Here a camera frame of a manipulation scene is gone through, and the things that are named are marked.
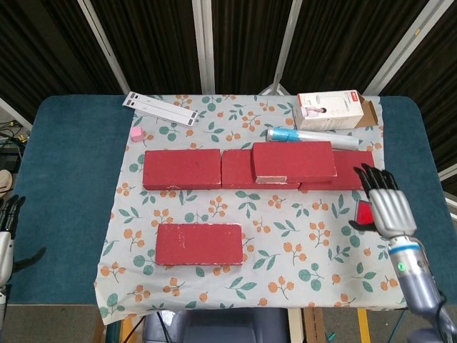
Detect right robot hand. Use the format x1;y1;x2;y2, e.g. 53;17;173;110
348;163;418;239

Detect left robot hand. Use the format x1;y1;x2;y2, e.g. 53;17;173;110
0;194;47;287

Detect red brick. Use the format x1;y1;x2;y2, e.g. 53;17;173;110
221;149;301;190
155;222;245;267
298;149;376;192
251;141;338;184
141;149;222;190

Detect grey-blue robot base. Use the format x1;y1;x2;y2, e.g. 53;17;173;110
144;309;289;343

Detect red ink pad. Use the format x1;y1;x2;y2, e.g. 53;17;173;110
353;200;376;226

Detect beige round object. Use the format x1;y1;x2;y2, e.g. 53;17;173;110
0;169;14;197

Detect blue felt table cover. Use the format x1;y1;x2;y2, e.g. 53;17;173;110
0;94;453;307

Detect white product box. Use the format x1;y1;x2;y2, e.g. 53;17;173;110
292;90;380;131

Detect white blue rolled tube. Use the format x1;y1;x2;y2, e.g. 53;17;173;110
266;127;359;151

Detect floral print tablecloth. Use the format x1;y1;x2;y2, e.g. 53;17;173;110
93;93;411;326

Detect white flat strip box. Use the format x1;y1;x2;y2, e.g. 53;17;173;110
126;91;199;121
121;99;196;128

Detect dark brown pleated curtain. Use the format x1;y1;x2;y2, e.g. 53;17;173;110
0;0;457;172

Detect tangled floor cables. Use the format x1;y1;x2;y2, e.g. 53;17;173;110
0;117;30;146

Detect white metal frame post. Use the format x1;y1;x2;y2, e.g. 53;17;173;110
363;0;441;96
191;0;216;96
258;0;304;96
77;0;130;94

